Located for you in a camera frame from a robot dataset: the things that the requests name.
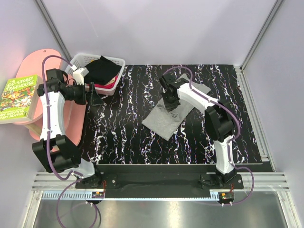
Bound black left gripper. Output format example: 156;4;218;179
65;81;103;105

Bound grey t shirt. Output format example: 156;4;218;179
141;73;212;140

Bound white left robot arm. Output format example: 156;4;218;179
32;68;103;188

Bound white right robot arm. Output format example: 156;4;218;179
159;75;237;188

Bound red and beige clothes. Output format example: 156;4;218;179
95;75;118;90

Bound black t shirt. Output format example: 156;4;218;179
84;56;122;86

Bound pink tiered wooden shelf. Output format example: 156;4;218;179
14;49;86;145

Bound white plastic laundry basket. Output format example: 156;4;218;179
70;53;125;95

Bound green treehouse book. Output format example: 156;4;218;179
0;75;42;124

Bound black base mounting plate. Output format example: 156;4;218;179
76;164;244;200

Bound left orange connector board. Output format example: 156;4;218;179
92;190;105;199

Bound orange connector board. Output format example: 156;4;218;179
92;190;105;199
219;192;234;201

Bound right orange connector board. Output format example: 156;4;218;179
219;192;234;201

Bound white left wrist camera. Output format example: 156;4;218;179
70;65;89;86

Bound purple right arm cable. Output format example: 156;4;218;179
164;66;256;206

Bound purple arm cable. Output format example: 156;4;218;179
164;66;256;206
41;55;103;226

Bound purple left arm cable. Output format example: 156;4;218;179
41;55;103;226

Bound aluminium frame rail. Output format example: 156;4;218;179
32;172;76;190

